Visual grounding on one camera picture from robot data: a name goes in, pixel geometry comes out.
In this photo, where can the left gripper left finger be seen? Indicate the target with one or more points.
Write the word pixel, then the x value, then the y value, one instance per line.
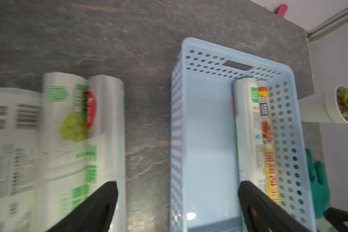
pixel 95 214

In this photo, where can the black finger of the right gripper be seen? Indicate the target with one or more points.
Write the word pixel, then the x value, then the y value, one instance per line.
pixel 337 218

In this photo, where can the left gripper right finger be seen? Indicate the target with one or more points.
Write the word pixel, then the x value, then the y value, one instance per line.
pixel 261 214

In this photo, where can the white green wrap roll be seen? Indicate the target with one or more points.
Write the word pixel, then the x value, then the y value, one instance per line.
pixel 249 135
pixel 19 146
pixel 63 148
pixel 106 159

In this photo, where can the light blue plastic basket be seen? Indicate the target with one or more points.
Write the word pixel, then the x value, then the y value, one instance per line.
pixel 204 165

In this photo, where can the yellow plastic wrap roll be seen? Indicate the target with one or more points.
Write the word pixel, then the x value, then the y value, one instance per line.
pixel 268 139

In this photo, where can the green work glove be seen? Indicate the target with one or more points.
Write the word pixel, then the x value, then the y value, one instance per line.
pixel 319 184

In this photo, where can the small white potted succulent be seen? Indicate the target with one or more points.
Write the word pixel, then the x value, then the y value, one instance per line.
pixel 330 106

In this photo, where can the small pink object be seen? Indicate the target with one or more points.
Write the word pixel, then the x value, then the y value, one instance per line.
pixel 282 10

